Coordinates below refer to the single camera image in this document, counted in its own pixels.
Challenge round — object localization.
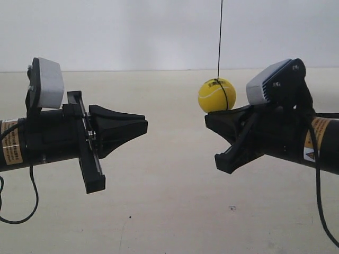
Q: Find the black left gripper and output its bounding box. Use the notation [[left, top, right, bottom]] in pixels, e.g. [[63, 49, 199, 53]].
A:
[[26, 90, 148, 193]]

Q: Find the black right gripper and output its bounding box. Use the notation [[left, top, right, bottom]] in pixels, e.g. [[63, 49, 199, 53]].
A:
[[204, 106, 314, 174]]

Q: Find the yellow tennis ball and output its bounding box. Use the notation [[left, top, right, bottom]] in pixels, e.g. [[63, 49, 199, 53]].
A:
[[198, 78, 237, 113]]

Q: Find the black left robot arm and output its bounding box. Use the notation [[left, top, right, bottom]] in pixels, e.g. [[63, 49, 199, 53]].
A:
[[1, 90, 148, 194]]

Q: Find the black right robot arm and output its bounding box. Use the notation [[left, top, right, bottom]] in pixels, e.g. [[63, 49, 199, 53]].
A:
[[204, 105, 338, 174]]

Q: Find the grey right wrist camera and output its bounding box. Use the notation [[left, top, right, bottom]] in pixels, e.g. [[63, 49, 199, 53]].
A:
[[246, 58, 315, 115]]

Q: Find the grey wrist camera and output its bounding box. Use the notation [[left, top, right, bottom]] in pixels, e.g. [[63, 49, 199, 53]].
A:
[[25, 57, 65, 118], [246, 58, 315, 115]]

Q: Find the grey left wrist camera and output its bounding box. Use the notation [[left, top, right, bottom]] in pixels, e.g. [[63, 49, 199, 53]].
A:
[[25, 57, 65, 118]]

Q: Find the black right camera cable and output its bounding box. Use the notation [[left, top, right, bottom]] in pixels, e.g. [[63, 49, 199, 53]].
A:
[[299, 103, 339, 247]]

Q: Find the black camera cable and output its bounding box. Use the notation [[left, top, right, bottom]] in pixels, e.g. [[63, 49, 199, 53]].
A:
[[0, 119, 39, 223], [299, 103, 339, 247]]

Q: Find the black left camera cable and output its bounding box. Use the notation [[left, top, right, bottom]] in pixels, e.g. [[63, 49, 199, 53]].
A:
[[0, 119, 39, 223]]

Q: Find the black hanging string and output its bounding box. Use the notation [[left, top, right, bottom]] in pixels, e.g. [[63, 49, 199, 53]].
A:
[[216, 0, 229, 111]]

